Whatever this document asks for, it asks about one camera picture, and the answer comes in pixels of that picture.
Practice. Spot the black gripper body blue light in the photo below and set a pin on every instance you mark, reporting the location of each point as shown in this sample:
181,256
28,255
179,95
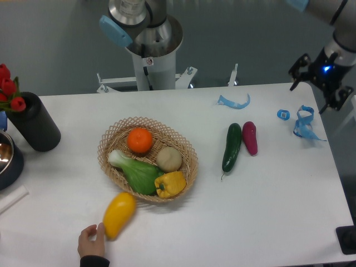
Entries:
326,74

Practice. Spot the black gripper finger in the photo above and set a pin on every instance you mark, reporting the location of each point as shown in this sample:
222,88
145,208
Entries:
336,99
299,71

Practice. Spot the yellow bell pepper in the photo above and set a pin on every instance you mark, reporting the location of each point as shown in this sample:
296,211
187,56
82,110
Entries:
170,184

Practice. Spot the yellow mango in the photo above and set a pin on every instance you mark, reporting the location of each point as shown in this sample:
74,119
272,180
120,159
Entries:
118,213

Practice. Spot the dark sleeve forearm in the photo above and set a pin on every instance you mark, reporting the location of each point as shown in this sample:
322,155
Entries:
94,261

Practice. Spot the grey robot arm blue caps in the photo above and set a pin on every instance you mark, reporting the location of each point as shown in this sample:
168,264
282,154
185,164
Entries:
136,16

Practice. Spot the woven wicker basket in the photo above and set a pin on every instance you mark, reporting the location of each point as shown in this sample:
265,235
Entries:
115,138

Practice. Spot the person's hand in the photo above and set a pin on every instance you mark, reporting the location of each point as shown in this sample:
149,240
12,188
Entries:
91,241

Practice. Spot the blue tape roll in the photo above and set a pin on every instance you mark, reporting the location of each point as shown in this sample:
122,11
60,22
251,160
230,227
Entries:
283,114

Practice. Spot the blue tangled ribbon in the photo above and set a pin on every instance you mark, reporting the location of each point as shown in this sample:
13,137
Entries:
303,125

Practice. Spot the purple sweet potato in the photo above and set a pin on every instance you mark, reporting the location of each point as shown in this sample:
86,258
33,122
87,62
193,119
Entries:
249,138

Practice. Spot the blue curved tape strip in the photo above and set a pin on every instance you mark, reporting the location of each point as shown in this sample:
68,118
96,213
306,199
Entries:
222,101

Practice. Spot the green cucumber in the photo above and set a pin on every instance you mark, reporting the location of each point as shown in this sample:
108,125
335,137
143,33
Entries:
232,147

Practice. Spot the black object at table corner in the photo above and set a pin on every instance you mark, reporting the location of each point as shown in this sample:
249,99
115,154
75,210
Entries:
346,238

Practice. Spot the beige round potato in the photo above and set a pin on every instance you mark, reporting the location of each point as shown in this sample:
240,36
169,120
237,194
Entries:
169,159

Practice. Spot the orange fruit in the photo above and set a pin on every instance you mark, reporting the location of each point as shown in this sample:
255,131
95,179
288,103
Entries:
139,140

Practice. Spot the green bok choy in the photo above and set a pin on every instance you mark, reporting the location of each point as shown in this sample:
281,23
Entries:
140,175

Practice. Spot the black cylindrical vase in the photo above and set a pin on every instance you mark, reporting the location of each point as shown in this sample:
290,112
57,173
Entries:
35,124

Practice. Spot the red tulip flowers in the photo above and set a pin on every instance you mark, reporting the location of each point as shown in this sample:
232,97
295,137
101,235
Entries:
11,99

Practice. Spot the blue object at left edge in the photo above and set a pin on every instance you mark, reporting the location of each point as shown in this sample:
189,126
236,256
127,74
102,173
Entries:
3,121

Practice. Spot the dark metal bowl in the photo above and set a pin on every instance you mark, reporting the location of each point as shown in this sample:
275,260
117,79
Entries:
12,161

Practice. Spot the white paper roll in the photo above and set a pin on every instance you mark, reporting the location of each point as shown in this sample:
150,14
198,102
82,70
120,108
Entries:
13,197

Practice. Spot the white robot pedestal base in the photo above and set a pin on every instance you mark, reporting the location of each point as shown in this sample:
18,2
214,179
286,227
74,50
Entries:
154,58

